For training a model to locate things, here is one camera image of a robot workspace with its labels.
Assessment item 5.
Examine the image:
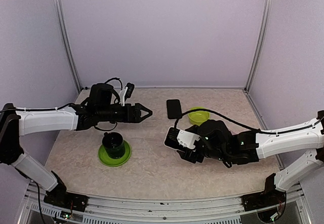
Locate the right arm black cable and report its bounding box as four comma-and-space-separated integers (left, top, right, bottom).
172, 109, 324, 138

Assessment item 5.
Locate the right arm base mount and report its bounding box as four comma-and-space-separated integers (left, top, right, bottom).
241, 173, 287, 211

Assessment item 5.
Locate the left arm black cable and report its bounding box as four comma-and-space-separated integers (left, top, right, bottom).
105, 77, 124, 90

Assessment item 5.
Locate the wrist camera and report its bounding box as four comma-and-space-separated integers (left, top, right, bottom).
177, 130, 200, 150
119, 83, 135, 106

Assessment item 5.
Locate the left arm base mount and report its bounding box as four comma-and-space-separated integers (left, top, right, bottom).
44, 171, 89, 212

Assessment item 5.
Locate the green bowl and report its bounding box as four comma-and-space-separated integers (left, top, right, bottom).
188, 110, 210, 126

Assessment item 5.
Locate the black phone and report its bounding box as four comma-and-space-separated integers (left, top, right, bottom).
166, 127, 183, 150

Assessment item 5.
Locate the green plate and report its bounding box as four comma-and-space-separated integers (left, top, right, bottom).
98, 140, 132, 167

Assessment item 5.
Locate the right aluminium frame post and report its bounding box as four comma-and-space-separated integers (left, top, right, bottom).
245, 0, 272, 94

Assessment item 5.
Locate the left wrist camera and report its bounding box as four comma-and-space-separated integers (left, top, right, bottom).
119, 83, 135, 106

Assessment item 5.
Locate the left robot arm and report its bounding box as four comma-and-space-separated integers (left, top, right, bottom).
1, 83, 152, 206

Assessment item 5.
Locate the aluminium front rail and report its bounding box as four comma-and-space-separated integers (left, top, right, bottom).
19, 180, 311, 224

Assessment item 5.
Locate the black phone case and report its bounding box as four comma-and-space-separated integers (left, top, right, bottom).
167, 99, 182, 120

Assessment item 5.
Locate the left aluminium frame post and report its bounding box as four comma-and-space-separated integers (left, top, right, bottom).
54, 0, 82, 93

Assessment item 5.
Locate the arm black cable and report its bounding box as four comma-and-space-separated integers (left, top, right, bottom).
172, 109, 324, 138
105, 77, 124, 90

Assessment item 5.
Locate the aluminium frame post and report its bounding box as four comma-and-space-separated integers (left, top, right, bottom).
54, 0, 82, 93
245, 0, 272, 94

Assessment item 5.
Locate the dark green mug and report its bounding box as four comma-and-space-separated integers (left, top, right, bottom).
102, 132, 126, 159

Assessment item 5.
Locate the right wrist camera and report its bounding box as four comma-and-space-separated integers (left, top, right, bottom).
177, 130, 200, 150

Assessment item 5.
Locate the pink phone case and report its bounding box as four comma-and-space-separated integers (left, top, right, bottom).
164, 126, 184, 152

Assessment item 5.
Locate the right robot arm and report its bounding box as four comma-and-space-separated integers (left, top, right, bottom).
170, 110, 323, 206

